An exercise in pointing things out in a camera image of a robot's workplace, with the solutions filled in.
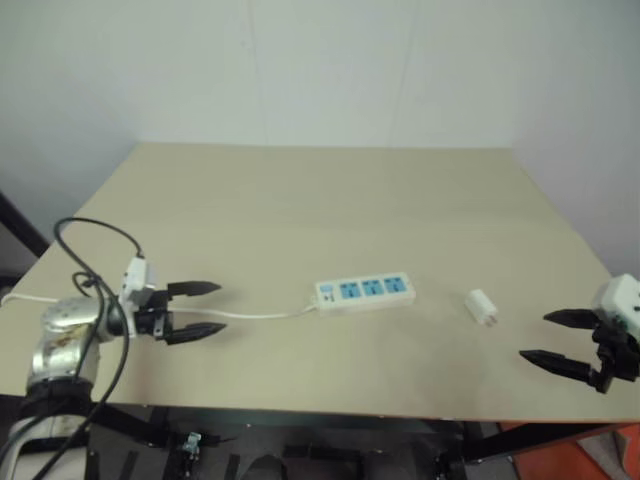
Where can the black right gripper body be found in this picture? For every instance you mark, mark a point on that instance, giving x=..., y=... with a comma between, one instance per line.
x=620, y=357

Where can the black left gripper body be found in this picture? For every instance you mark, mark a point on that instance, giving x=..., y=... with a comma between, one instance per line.
x=152, y=322

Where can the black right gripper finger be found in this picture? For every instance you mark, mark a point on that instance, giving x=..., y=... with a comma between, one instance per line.
x=560, y=366
x=575, y=318

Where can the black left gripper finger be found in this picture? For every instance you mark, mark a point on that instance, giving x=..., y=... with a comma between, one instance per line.
x=197, y=332
x=192, y=287

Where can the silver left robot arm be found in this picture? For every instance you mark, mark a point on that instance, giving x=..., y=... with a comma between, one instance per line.
x=60, y=340

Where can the white plug adapter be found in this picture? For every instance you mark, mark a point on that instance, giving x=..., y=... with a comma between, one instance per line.
x=480, y=307

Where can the white power strip blue sockets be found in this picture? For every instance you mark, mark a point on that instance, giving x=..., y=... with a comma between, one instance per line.
x=367, y=292

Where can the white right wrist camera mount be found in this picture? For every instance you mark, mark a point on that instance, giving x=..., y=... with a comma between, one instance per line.
x=615, y=297

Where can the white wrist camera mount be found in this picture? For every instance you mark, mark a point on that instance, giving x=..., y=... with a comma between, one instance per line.
x=615, y=297
x=136, y=280

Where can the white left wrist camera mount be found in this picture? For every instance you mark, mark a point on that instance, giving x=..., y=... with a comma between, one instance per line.
x=136, y=280

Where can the black metal table frame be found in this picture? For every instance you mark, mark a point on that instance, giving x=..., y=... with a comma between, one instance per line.
x=520, y=437

